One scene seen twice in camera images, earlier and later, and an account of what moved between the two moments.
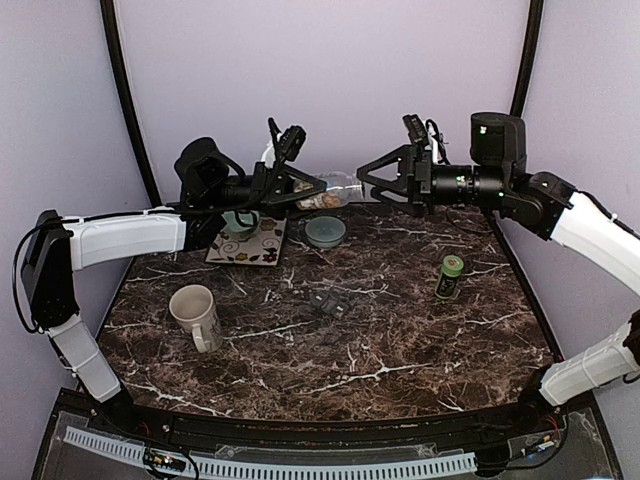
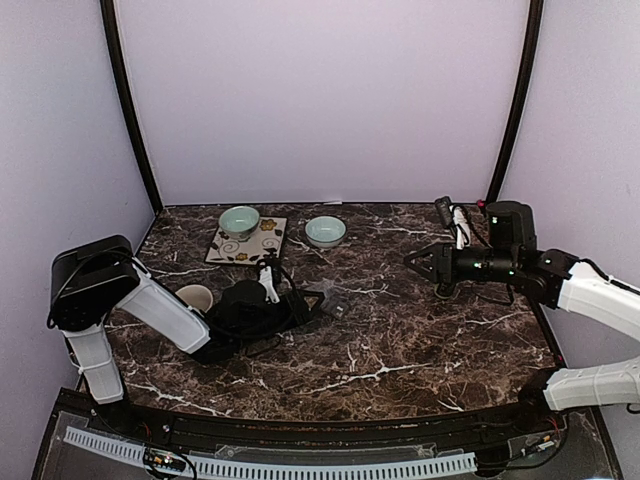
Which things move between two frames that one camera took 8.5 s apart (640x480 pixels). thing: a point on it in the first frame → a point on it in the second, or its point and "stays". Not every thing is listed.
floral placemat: x=262 y=248 stays
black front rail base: x=535 y=439 stays
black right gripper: x=414 y=163 → x=445 y=267
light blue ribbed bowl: x=325 y=231 stays
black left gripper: x=271 y=184 → x=297 y=304
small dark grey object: x=329 y=304 stays
